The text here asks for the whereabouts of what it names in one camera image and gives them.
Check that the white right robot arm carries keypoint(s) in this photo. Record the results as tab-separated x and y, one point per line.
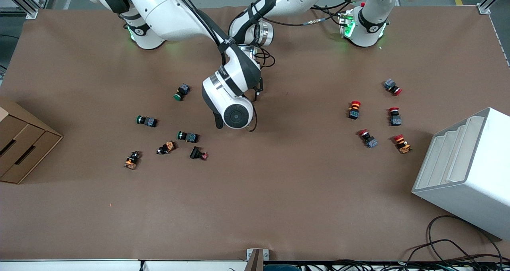
167	8

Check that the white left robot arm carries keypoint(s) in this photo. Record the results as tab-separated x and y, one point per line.
295	0

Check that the green mushroom push button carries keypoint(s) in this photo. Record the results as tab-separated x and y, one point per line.
148	121
188	136
182	91

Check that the black square push button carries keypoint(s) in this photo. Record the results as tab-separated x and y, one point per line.
196	152

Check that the brown paper table cover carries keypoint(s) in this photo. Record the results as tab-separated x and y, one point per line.
279	191

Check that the red mushroom button orange block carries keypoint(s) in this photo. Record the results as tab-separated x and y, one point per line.
402	144
354	110

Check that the red mushroom button grey block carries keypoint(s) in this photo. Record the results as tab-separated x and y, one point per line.
368	139
395	118
391	86

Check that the teal object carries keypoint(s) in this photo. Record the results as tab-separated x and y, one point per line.
281	268

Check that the brown cardboard drawer box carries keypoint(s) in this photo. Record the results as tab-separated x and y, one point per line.
24	143

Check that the white stepped storage rack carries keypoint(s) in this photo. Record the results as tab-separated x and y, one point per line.
470	183

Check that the black selector switch orange block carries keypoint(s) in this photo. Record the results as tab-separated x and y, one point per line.
132	161
167	147

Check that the grey metal bracket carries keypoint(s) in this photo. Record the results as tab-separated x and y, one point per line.
257	259

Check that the white table edge rail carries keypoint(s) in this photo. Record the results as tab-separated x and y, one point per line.
79	265

